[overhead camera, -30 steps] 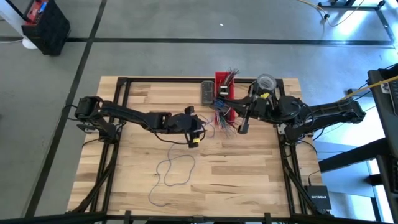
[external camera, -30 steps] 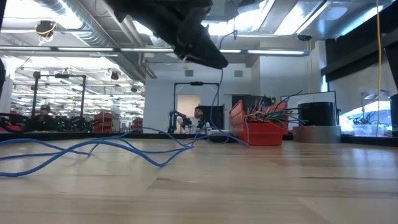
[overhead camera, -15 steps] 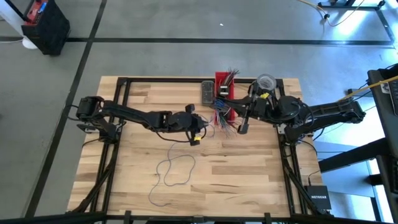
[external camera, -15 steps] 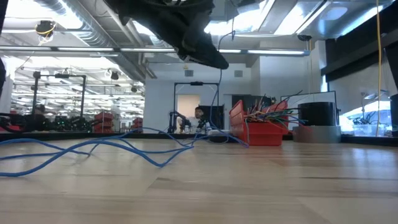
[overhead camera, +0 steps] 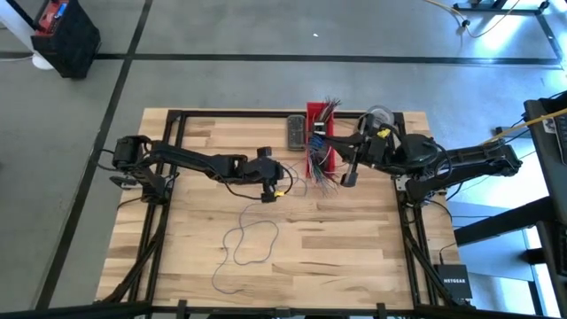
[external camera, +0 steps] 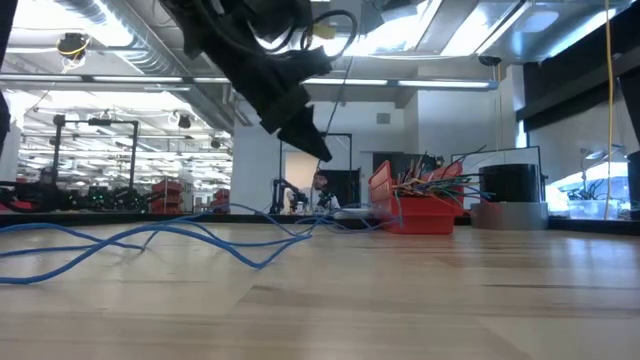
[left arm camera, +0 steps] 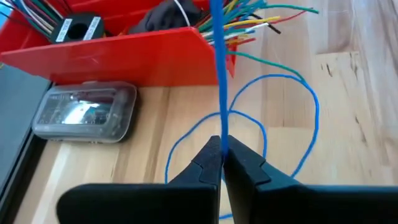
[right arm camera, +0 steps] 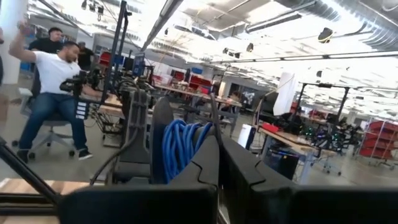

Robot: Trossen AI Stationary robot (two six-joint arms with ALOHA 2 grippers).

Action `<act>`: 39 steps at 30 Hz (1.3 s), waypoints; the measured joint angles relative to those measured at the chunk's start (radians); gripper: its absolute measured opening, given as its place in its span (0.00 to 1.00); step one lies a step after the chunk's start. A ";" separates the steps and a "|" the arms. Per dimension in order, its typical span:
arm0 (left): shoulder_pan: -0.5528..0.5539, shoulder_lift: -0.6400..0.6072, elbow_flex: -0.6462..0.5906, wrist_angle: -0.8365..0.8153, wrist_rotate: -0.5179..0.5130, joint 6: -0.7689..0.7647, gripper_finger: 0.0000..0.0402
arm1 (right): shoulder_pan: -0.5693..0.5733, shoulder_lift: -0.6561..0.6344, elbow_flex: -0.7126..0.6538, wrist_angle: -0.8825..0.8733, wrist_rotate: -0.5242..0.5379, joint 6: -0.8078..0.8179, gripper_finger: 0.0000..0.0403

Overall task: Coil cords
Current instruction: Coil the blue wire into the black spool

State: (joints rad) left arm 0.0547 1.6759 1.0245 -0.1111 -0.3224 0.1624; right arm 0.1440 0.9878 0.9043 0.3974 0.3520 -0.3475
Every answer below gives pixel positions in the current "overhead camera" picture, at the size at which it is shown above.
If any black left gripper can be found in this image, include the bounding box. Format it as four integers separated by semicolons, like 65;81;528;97
242;147;285;205

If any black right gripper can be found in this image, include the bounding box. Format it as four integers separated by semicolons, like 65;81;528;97
326;121;400;187

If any long blue cord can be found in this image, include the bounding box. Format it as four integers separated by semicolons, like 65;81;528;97
211;134;325;296

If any black tape roll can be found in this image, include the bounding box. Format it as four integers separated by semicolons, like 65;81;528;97
365;105;395;134

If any grey plastic case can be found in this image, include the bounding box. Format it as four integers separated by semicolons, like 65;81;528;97
286;113;307;152

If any black floor stand base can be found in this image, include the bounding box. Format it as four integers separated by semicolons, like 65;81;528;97
452;0;553;14

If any white stand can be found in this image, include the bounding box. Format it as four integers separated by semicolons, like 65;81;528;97
0;0;55;71

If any black metal table frame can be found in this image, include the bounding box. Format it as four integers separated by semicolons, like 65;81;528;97
0;109;567;319

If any yellow cable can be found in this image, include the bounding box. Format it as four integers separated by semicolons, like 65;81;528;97
423;0;524;40
482;110;567;145

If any black Netgear switch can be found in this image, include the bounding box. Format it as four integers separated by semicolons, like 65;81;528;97
432;264;474;300

